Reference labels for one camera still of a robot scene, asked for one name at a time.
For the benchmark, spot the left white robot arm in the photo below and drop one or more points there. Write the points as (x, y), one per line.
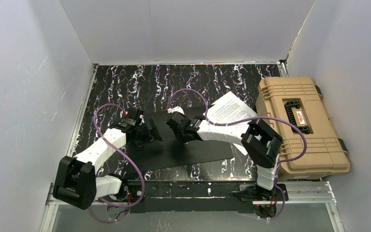
(77, 182)

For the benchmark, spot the beige file folder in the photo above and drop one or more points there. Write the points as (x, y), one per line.
(170, 153)

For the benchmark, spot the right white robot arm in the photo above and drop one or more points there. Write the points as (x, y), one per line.
(259, 140)

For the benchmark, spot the printed white paper sheet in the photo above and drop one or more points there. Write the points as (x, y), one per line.
(227, 109)

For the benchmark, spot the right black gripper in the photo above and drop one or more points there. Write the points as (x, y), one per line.
(175, 124)

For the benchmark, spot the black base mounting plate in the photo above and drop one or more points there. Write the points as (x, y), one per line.
(205, 196)

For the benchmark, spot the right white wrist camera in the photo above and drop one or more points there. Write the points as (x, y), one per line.
(175, 109)

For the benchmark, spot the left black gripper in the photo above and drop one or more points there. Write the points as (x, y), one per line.
(148, 132)

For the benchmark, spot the tan plastic tool case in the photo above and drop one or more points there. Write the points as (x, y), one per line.
(299, 101)

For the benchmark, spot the aluminium frame rail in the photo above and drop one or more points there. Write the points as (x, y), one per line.
(311, 208)

